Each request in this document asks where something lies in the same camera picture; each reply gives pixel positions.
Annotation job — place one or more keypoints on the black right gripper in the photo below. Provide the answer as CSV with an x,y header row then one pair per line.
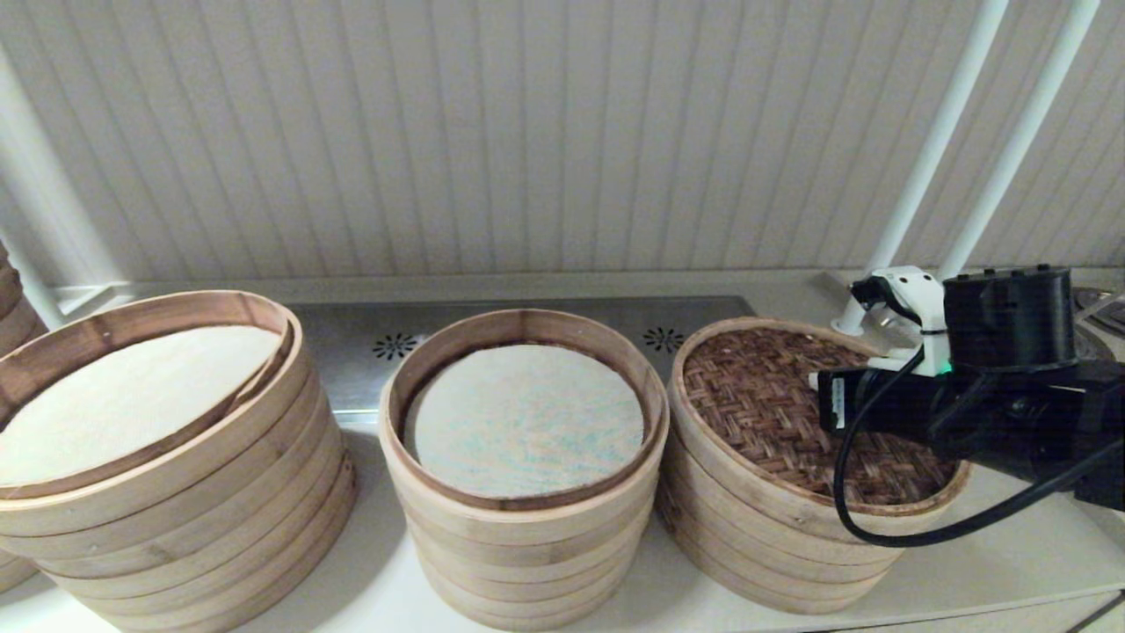
x,y
896,404

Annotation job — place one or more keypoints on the woven bamboo steamer lid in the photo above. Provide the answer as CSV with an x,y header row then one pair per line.
x,y
756,396

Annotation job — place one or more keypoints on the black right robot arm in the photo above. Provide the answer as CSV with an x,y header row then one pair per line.
x,y
1011,316

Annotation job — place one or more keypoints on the short bamboo steamer stack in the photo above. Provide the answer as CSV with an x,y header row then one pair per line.
x,y
773,571

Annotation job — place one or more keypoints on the white steamer liner green flecks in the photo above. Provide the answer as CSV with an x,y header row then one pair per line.
x,y
527,422

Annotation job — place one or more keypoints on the tall narrow bamboo steamer stack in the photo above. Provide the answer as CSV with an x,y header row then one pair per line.
x,y
527,563

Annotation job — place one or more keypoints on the wide bamboo steamer stack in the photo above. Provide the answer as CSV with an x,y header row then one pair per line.
x,y
176,545

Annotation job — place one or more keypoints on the large plain white steamer liner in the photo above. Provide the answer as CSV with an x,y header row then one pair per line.
x,y
132,404

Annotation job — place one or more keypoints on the dark bamboo steamer stack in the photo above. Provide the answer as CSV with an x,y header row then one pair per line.
x,y
13,316

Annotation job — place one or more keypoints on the white metal pole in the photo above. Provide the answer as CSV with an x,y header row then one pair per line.
x,y
932,149
1028,132

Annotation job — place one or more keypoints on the round steel counter dish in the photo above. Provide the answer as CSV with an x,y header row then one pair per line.
x,y
1103,308

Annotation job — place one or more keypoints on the thick white pipe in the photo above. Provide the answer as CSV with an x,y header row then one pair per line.
x,y
44,202

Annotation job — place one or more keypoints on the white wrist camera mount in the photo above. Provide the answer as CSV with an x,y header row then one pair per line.
x,y
914,294

